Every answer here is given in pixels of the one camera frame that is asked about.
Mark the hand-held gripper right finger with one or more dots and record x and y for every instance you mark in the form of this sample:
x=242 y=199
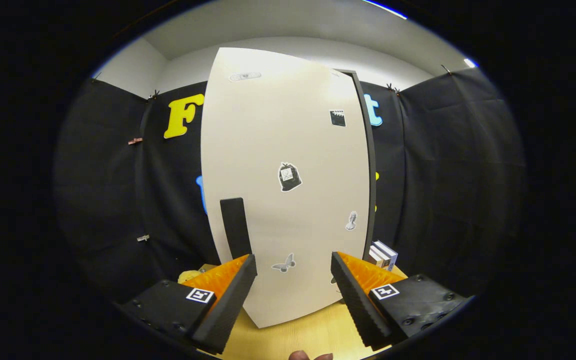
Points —
x=357 y=305

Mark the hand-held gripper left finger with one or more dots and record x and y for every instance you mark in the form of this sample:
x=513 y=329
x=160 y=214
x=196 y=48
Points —
x=229 y=305

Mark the grey shoe cabinet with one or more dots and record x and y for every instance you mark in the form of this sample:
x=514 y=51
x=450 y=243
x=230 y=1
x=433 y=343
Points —
x=372 y=190

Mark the beige shoe cabinet door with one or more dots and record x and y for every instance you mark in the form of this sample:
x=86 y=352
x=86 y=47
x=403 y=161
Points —
x=268 y=150

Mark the yellow plush toy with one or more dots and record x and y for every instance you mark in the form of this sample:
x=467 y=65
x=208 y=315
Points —
x=188 y=276

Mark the book with pale cover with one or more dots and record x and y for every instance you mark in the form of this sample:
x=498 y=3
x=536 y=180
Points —
x=375 y=257

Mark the silver clip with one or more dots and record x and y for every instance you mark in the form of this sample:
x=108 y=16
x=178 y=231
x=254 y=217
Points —
x=143 y=237

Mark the black backdrop cloth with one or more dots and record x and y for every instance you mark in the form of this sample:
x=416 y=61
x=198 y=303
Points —
x=443 y=175

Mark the pink clip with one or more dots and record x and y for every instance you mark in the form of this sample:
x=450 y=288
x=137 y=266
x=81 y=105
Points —
x=135 y=141

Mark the ceiling light strip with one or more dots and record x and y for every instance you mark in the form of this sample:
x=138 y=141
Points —
x=470 y=63
x=388 y=9

